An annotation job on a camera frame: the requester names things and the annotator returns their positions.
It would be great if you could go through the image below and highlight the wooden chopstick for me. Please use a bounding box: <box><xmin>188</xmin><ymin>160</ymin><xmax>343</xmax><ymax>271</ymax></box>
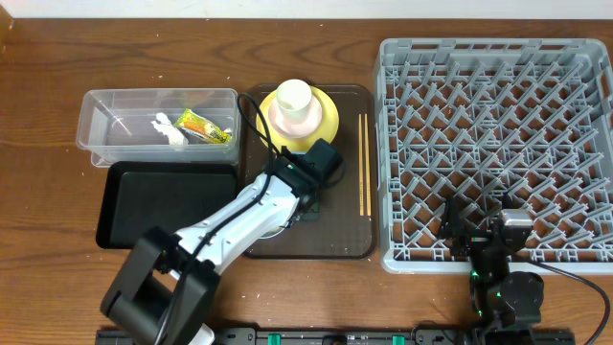
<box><xmin>358</xmin><ymin>114</ymin><xmax>365</xmax><ymax>217</ymax></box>
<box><xmin>364</xmin><ymin>114</ymin><xmax>372</xmax><ymax>217</ymax></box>

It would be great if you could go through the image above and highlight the green orange snack wrapper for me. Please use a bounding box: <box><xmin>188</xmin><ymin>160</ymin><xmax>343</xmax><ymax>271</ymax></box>
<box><xmin>173</xmin><ymin>109</ymin><xmax>232</xmax><ymax>144</ymax></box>

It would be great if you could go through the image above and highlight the white tissue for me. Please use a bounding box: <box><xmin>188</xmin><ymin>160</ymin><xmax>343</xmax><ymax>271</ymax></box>
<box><xmin>150</xmin><ymin>112</ymin><xmax>188</xmax><ymax>146</ymax></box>

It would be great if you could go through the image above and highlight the light blue bowl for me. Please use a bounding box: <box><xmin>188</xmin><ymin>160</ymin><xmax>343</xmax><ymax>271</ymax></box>
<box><xmin>260</xmin><ymin>220</ymin><xmax>290</xmax><ymax>240</ymax></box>

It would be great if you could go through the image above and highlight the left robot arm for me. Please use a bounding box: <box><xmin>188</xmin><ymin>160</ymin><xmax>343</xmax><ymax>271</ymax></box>
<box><xmin>101</xmin><ymin>153</ymin><xmax>328</xmax><ymax>344</ymax></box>

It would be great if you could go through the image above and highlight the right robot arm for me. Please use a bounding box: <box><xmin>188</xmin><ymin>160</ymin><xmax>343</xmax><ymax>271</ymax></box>
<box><xmin>438</xmin><ymin>195</ymin><xmax>544</xmax><ymax>344</ymax></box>

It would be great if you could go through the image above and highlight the grey dishwasher rack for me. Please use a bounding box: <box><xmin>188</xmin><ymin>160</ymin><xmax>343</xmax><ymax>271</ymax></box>
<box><xmin>374</xmin><ymin>38</ymin><xmax>612</xmax><ymax>275</ymax></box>

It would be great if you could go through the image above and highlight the clear plastic waste bin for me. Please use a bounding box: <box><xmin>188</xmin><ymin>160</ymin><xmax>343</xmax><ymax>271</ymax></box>
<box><xmin>76</xmin><ymin>88</ymin><xmax>240</xmax><ymax>167</ymax></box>

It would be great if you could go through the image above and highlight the pink bowl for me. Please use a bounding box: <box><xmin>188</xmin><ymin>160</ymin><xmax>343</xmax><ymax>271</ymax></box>
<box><xmin>268</xmin><ymin>97</ymin><xmax>322</xmax><ymax>139</ymax></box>

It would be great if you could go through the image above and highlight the dark brown serving tray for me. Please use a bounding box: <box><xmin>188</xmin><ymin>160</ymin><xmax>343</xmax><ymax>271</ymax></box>
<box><xmin>245</xmin><ymin>84</ymin><xmax>378</xmax><ymax>260</ymax></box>

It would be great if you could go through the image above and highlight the yellow plate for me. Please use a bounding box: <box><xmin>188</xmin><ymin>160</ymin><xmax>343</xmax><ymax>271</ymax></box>
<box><xmin>260</xmin><ymin>86</ymin><xmax>339</xmax><ymax>152</ymax></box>

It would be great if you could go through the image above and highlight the white paper cup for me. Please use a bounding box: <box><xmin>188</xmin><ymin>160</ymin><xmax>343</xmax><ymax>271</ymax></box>
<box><xmin>276</xmin><ymin>79</ymin><xmax>312</xmax><ymax>123</ymax></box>

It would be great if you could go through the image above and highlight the black plastic tray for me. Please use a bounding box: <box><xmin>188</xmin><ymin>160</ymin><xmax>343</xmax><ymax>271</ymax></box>
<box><xmin>96</xmin><ymin>161</ymin><xmax>238</xmax><ymax>249</ymax></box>

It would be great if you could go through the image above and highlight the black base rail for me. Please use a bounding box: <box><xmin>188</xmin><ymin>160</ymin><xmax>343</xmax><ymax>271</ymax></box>
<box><xmin>95</xmin><ymin>328</ymin><xmax>576</xmax><ymax>345</ymax></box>

